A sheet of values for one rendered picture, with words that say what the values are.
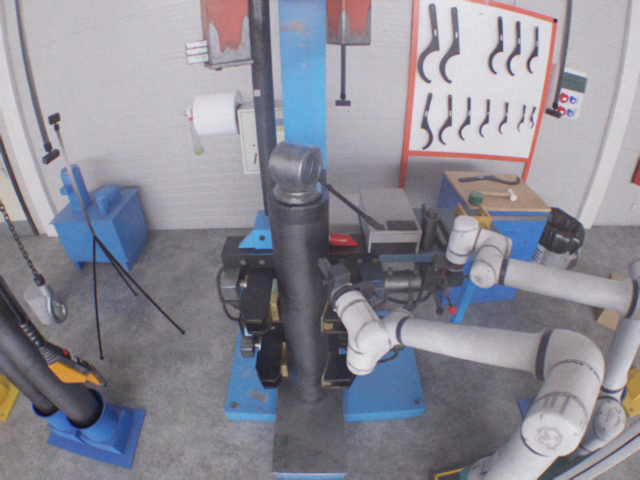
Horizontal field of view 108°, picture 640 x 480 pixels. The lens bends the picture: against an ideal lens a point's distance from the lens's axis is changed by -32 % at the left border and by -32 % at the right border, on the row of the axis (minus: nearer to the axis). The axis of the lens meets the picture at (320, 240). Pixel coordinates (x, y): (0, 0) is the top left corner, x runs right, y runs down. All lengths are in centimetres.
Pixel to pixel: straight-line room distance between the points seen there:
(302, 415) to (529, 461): 151
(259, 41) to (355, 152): 210
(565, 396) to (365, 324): 50
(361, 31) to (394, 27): 200
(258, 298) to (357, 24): 110
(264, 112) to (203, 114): 63
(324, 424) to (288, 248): 118
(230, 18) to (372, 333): 86
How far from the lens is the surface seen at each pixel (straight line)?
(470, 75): 329
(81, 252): 377
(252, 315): 138
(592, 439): 155
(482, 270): 104
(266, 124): 140
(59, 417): 242
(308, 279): 126
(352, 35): 106
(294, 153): 105
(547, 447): 68
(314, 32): 140
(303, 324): 144
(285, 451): 198
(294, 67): 142
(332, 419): 204
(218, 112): 193
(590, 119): 431
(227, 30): 91
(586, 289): 107
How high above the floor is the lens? 202
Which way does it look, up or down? 36 degrees down
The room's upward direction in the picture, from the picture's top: 1 degrees counter-clockwise
